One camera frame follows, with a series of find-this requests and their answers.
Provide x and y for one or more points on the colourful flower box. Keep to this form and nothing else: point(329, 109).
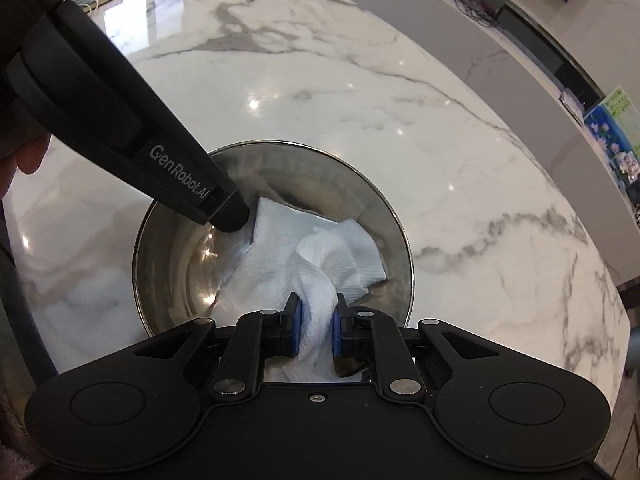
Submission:
point(612, 135)

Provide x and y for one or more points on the blue stainless steel bowl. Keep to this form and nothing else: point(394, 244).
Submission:
point(170, 255)

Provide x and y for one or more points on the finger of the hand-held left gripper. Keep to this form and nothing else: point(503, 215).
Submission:
point(231, 210)

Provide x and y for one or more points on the white paper towel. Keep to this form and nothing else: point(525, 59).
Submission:
point(280, 260)

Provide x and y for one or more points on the person's left hand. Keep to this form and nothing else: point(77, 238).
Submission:
point(34, 157)

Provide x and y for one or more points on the black electric fireplace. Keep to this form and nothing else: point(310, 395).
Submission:
point(545, 40)

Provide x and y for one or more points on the small white box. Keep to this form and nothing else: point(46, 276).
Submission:
point(570, 102)

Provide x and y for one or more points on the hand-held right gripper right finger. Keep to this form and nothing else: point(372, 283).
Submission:
point(336, 332)

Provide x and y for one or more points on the person's purple fuzzy garment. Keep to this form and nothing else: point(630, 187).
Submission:
point(15, 440)

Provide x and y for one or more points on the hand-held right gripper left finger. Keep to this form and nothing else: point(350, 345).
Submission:
point(296, 327)

